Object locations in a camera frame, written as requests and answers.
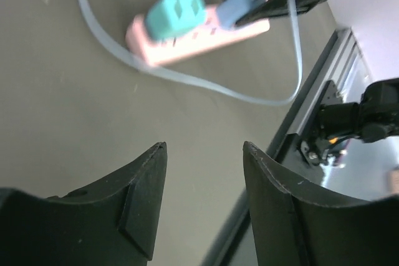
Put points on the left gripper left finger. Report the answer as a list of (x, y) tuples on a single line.
[(112, 221)]

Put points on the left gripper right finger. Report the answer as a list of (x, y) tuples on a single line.
[(298, 222)]

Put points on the blue plug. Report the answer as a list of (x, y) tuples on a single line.
[(230, 11)]

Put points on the teal charger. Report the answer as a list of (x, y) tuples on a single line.
[(167, 19)]

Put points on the pink power strip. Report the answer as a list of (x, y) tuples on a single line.
[(203, 38)]

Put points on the aluminium frame rail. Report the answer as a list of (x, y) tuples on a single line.
[(324, 86)]

